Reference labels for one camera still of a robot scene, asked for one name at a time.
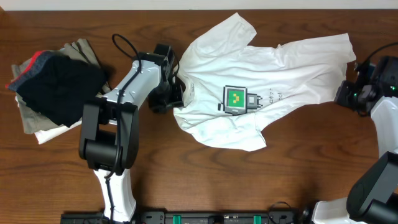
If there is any white graphic t-shirt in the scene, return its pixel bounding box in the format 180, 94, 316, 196
174, 14, 356, 151

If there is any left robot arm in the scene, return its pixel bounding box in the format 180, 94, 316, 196
79, 44, 184, 223

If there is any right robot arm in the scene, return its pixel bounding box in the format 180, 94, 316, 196
301, 56, 397, 224

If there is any black folded garment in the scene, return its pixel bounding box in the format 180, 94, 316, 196
6, 50, 108, 127

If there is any white folded garment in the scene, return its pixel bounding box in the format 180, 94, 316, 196
15, 94, 82, 144

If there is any khaki folded garment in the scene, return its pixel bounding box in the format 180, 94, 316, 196
11, 39, 100, 134

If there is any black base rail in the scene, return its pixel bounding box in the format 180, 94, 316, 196
60, 202, 313, 224

